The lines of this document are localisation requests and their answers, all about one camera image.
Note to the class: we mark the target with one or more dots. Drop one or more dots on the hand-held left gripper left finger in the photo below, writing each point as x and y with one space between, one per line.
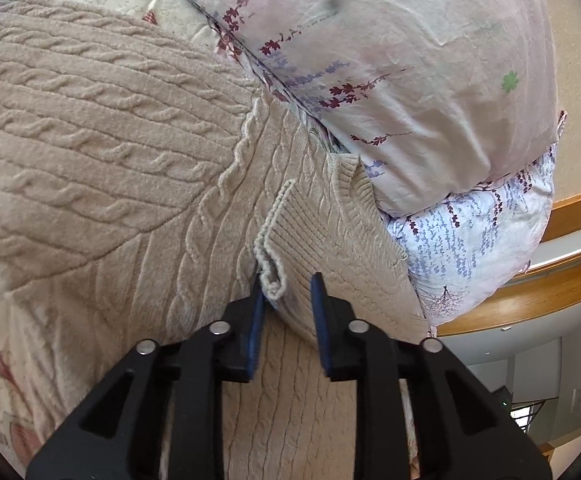
256 325

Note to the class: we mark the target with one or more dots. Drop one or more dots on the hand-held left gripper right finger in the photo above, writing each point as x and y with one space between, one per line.
319 325

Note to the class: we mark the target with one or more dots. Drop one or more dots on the blue floral tree print pillow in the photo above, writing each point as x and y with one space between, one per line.
470 250

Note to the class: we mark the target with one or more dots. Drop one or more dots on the dark stair railing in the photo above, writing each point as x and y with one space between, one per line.
525 412

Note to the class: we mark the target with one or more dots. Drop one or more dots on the pink floral pillow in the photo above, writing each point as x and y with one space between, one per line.
395 60

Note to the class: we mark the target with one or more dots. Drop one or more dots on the wooden bed frame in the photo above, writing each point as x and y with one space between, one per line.
530 300

